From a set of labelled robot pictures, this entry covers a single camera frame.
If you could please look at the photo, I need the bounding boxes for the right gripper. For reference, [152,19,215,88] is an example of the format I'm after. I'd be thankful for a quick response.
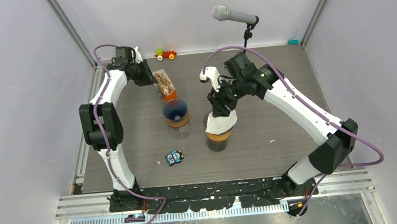
[205,75,248,119]

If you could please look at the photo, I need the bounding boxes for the white paper coffee filter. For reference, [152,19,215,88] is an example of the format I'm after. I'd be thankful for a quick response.
[203,110,237,135]

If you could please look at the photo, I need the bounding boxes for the orange coffee filter bag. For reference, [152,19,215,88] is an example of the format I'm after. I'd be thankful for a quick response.
[152,69,178,102]

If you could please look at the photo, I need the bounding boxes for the dark wooden dripper ring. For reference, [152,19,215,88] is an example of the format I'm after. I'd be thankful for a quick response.
[164,113,191,130]

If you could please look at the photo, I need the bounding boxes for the dark glass carafe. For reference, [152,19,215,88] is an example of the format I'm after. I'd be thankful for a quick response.
[207,140,228,152]

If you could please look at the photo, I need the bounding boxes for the blue ribbed dripper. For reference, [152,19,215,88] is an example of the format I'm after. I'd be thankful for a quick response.
[162,99,188,121]

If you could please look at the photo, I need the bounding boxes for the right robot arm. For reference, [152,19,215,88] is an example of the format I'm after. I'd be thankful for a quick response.
[200,51,358,196]

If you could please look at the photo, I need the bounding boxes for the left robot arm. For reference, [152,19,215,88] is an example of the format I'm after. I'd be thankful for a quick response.
[78,46,156,210]

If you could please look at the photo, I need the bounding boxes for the toy train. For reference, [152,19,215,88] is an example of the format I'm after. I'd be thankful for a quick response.
[154,49,177,61]

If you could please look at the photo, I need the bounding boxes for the blue owl toy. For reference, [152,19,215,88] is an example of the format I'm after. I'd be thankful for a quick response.
[165,150,185,167]

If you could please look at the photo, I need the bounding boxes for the black microphone tripod stand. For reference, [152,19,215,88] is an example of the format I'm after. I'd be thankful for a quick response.
[243,23,256,47]

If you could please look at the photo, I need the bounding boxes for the grey microphone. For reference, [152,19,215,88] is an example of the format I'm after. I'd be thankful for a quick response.
[211,5,259,25]

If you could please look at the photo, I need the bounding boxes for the teal block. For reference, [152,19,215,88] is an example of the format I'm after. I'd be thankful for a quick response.
[287,39,299,45]

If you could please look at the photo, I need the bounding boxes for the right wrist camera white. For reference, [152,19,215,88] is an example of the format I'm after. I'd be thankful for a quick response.
[199,66,221,92]

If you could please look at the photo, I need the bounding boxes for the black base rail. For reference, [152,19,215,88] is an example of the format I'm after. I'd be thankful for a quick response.
[107,177,315,214]

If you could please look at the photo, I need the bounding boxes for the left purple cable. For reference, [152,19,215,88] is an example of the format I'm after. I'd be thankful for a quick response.
[88,40,169,224]

